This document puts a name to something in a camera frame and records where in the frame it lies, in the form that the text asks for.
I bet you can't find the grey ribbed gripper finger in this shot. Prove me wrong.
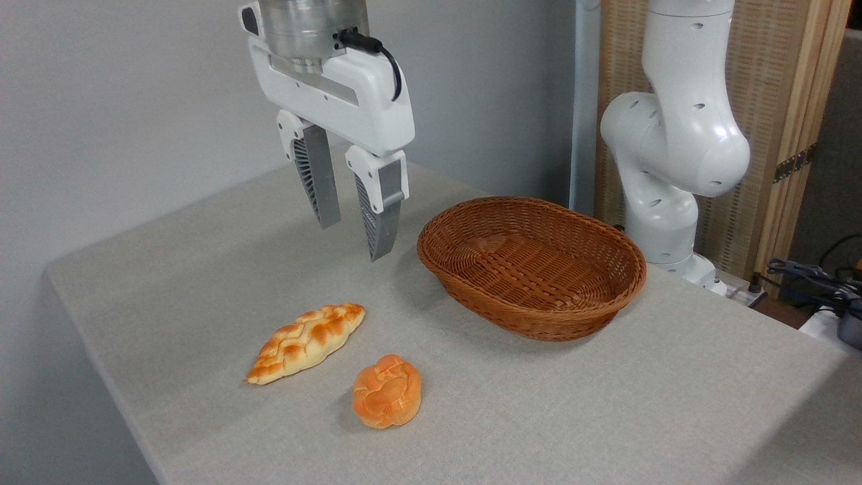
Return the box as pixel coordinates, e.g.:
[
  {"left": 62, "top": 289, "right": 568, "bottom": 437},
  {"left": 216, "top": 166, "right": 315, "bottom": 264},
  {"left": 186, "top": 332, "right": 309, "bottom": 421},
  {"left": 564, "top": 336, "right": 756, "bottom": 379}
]
[
  {"left": 345, "top": 145, "right": 409, "bottom": 262},
  {"left": 276, "top": 110, "right": 342, "bottom": 230}
]

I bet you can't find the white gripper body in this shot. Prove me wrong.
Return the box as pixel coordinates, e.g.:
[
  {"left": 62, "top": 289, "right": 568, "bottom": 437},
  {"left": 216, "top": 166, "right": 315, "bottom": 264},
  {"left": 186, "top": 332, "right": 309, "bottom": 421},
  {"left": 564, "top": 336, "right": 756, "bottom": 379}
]
[{"left": 238, "top": 2, "right": 416, "bottom": 158}]

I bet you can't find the round orange bread roll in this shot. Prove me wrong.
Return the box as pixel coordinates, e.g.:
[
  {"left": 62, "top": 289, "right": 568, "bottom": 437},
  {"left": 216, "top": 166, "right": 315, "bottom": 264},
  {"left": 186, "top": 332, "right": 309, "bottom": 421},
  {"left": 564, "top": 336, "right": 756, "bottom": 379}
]
[{"left": 352, "top": 354, "right": 422, "bottom": 429}]

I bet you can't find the long braided bread loaf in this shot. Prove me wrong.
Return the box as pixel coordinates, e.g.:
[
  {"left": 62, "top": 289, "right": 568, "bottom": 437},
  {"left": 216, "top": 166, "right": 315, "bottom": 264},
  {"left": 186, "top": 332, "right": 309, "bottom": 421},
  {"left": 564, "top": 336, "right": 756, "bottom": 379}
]
[{"left": 244, "top": 303, "right": 366, "bottom": 385}]

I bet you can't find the brown wicker basket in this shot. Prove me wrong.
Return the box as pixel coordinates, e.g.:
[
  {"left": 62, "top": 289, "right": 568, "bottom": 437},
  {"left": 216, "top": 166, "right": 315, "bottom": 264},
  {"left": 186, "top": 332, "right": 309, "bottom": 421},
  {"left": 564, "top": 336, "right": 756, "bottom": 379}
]
[{"left": 416, "top": 197, "right": 647, "bottom": 342}]

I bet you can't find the pale grey vertical pole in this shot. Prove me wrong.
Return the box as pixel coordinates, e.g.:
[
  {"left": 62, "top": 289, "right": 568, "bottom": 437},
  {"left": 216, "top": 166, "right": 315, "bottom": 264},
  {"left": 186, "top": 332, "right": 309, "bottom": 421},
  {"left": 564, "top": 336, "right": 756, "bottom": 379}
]
[{"left": 571, "top": 0, "right": 602, "bottom": 216}]

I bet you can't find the white power strip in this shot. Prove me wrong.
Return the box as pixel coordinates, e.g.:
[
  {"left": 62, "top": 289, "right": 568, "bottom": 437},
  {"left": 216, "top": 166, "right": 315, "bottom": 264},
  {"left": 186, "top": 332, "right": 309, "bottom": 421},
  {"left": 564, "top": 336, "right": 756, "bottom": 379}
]
[{"left": 724, "top": 283, "right": 768, "bottom": 309}]

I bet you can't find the woven wooden folding screen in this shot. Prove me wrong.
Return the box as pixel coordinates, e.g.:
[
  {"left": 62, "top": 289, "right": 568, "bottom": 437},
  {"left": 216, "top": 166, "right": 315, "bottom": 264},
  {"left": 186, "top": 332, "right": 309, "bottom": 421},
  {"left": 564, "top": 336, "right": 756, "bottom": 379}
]
[{"left": 596, "top": 0, "right": 853, "bottom": 284}]

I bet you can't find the metal screen hinge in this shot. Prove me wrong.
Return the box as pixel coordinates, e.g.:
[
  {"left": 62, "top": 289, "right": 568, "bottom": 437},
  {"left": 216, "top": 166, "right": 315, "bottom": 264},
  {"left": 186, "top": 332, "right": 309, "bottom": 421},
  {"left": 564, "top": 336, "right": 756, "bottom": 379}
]
[{"left": 773, "top": 143, "right": 817, "bottom": 183}]

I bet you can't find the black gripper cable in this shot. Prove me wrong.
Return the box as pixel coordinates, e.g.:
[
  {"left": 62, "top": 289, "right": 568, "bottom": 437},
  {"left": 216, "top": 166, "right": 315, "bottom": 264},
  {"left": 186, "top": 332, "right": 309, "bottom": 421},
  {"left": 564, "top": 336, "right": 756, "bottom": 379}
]
[{"left": 337, "top": 27, "right": 403, "bottom": 102}]

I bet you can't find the grey cable bundle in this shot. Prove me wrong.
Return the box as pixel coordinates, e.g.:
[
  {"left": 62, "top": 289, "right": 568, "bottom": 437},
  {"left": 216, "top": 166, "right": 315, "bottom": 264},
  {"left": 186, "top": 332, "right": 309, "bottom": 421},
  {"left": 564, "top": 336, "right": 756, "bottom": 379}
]
[{"left": 766, "top": 258, "right": 862, "bottom": 305}]

